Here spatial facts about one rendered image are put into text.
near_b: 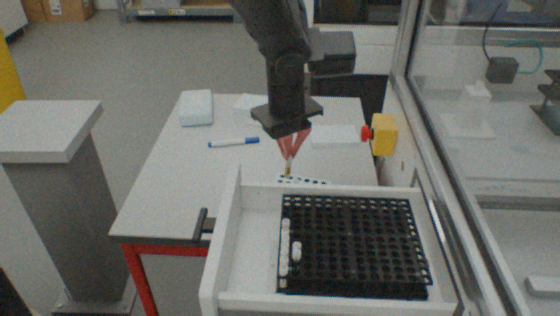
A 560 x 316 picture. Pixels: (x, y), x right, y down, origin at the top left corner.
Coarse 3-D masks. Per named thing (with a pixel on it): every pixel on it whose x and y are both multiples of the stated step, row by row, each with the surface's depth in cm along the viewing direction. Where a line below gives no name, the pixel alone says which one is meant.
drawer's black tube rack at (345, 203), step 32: (320, 224) 69; (352, 224) 70; (384, 224) 65; (320, 256) 61; (352, 256) 60; (384, 256) 64; (416, 256) 64; (288, 288) 59; (320, 288) 60; (352, 288) 59; (384, 288) 60; (416, 288) 59
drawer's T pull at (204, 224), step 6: (204, 210) 66; (198, 216) 65; (204, 216) 65; (198, 222) 64; (204, 222) 64; (210, 222) 64; (198, 228) 63; (204, 228) 63; (210, 228) 63; (198, 234) 62; (192, 240) 62; (198, 240) 62
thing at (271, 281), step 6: (276, 246) 68; (270, 252) 67; (276, 252) 67; (270, 258) 66; (276, 258) 66; (270, 264) 65; (276, 264) 65; (420, 264) 65; (270, 270) 64; (276, 270) 64; (270, 276) 64; (270, 282) 63; (270, 288) 62
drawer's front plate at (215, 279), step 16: (240, 176) 75; (224, 192) 67; (224, 208) 64; (240, 208) 77; (224, 224) 62; (224, 240) 60; (208, 256) 57; (224, 256) 61; (208, 272) 54; (224, 272) 61; (208, 288) 52; (224, 288) 61; (208, 304) 53
